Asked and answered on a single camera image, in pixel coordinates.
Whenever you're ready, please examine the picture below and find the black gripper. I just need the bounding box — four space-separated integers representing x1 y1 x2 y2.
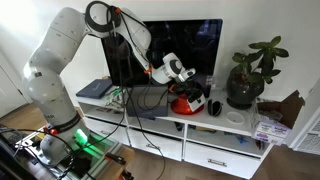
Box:
172 80 202 100

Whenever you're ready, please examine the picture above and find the robot base platform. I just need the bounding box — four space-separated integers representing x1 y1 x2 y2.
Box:
15 131 134 180

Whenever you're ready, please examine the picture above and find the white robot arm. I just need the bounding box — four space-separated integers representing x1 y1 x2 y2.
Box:
22 1 195 166

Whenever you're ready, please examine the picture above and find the grey open box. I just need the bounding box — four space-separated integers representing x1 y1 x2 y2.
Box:
126 85 168 119

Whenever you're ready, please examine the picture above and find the dark blue flat box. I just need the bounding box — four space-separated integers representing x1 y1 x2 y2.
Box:
76 79 112 99

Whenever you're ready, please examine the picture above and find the brown cardboard box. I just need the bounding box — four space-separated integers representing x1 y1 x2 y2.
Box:
258 90 305 128

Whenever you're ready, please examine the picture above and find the red sequin hat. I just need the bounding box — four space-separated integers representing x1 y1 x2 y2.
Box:
171 94 204 115

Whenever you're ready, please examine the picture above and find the black flat television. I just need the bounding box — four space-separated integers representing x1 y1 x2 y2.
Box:
101 19 223 97

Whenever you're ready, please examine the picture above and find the white round dish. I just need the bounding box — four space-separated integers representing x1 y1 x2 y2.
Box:
226 112 244 124

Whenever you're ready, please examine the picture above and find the potted green plant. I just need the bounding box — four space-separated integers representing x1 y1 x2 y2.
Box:
226 36 289 110

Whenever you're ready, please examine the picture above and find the white tv stand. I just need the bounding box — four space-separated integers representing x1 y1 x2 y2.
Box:
77 89 272 179

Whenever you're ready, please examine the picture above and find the white labelled package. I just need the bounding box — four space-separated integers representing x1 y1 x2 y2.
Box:
250 103 293 147

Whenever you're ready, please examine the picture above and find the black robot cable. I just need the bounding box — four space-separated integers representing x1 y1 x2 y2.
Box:
109 6 168 180

